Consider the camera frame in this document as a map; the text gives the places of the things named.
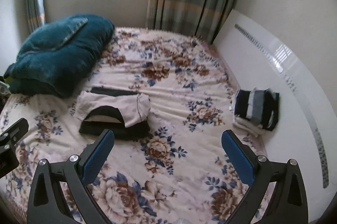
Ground striped folded clothes stack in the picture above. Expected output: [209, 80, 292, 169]
[231, 89, 280, 138]

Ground teal velvet pillow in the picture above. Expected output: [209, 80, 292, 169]
[20, 17, 88, 54]

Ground folded black garment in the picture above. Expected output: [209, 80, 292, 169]
[79, 87, 150, 140]

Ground white bed headboard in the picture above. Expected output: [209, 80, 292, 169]
[214, 10, 336, 221]

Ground teal folded quilt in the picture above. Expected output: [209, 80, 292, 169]
[3, 14, 115, 98]

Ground beige long-sleeve shirt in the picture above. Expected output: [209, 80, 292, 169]
[74, 91, 151, 127]

